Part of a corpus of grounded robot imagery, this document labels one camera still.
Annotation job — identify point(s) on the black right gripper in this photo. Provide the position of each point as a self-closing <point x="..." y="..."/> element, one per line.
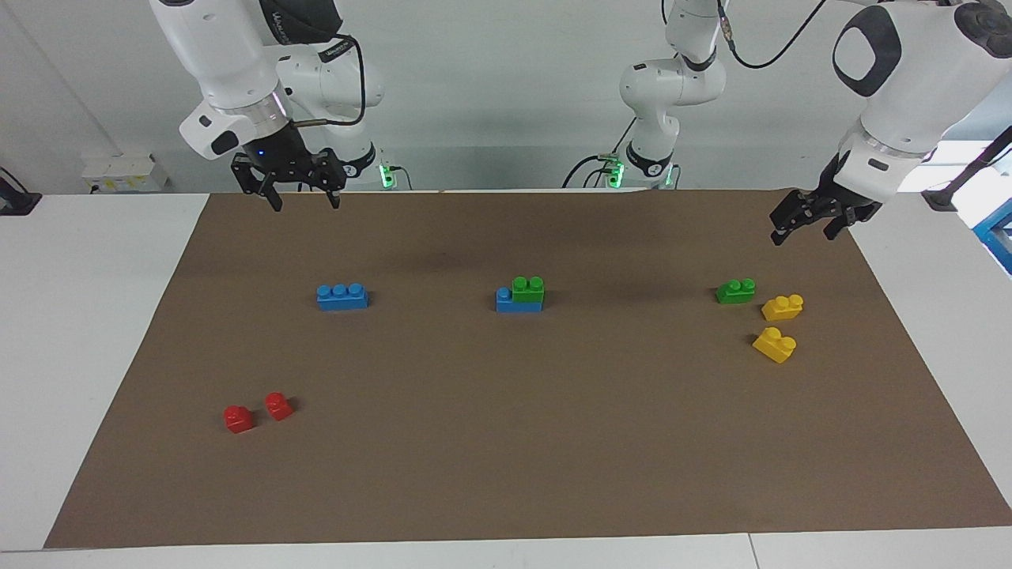
<point x="285" y="162"/>

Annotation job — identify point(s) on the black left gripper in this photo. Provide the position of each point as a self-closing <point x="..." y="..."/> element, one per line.
<point x="832" y="194"/>

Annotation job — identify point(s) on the blue three-stud toy brick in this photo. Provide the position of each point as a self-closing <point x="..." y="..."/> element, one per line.
<point x="514" y="305"/>
<point x="341" y="299"/>

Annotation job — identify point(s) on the green two-stud toy brick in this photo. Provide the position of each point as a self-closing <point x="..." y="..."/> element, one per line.
<point x="528" y="294"/>
<point x="734" y="293"/>

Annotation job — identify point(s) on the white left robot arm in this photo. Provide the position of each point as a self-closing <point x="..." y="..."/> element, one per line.
<point x="909" y="87"/>

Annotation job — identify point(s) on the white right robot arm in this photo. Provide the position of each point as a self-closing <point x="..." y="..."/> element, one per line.
<point x="229" y="63"/>

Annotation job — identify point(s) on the yellow two-stud toy brick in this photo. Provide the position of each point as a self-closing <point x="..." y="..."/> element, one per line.
<point x="775" y="344"/>
<point x="783" y="307"/>

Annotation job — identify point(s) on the black slanted stand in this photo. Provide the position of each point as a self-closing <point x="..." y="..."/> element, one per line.
<point x="941" y="197"/>

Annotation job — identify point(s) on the white box with labels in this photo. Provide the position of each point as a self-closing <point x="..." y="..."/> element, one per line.
<point x="122" y="172"/>

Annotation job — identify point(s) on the red one-stud toy brick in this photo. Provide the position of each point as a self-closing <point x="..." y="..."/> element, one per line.
<point x="278" y="405"/>
<point x="238" y="419"/>

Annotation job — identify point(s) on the black table clamp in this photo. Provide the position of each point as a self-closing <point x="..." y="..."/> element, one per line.
<point x="20" y="204"/>

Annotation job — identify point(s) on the brown paper mat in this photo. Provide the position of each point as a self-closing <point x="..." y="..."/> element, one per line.
<point x="506" y="435"/>

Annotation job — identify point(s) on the blue frame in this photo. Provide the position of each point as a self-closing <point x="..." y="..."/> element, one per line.
<point x="998" y="233"/>

